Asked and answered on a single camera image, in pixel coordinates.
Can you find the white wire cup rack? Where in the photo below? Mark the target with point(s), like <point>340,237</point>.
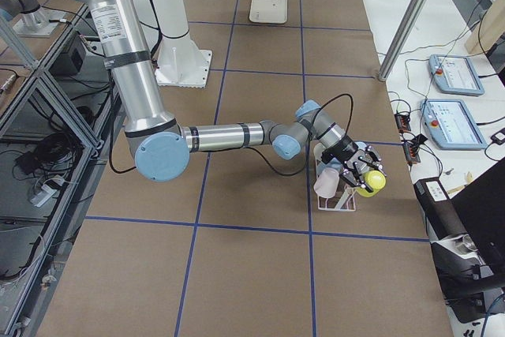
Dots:
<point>344,199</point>

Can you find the black label printer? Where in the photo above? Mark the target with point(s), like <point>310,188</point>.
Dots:
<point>441,219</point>

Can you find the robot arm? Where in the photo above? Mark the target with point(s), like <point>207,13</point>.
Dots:
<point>256,96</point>

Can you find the light blue plastic cup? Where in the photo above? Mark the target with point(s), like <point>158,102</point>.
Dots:
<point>334,164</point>

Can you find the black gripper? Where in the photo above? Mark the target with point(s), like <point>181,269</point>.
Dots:
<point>349,151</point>

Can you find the cream rabbit serving tray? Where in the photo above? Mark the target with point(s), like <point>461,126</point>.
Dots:
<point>268,11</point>

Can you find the far teach pendant tablet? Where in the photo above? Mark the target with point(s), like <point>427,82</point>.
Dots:
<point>455,75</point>

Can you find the teach pendant tablet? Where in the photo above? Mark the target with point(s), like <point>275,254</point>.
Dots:
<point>455,75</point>
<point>451,126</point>

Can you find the near teach pendant tablet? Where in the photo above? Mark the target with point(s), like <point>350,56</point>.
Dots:
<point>451,126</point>

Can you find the aluminium frame post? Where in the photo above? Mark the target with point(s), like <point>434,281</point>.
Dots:
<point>404,29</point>

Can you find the black monitor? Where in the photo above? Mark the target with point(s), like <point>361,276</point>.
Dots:
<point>480,207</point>

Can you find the pink plastic cup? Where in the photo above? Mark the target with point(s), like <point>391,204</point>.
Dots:
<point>327,183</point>

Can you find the yellow plastic cup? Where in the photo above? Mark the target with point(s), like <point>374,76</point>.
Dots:
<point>375,180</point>

